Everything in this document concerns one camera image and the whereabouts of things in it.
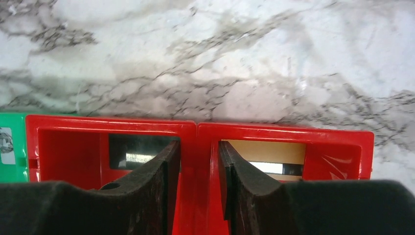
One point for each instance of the silver card in green bin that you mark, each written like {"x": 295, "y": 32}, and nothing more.
{"x": 7, "y": 154}

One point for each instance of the red plastic bin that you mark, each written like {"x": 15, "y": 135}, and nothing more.
{"x": 77, "y": 150}
{"x": 329, "y": 155}

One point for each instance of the gold card in red bin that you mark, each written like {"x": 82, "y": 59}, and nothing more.
{"x": 280, "y": 160}

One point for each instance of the black card in red bin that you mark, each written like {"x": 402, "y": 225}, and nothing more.
{"x": 127, "y": 152}

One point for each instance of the green plastic bin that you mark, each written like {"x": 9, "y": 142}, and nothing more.
{"x": 19, "y": 171}

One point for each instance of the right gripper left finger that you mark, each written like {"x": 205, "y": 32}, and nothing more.
{"x": 140, "y": 203}

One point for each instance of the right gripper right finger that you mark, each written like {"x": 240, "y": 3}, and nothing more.
{"x": 256, "y": 204}

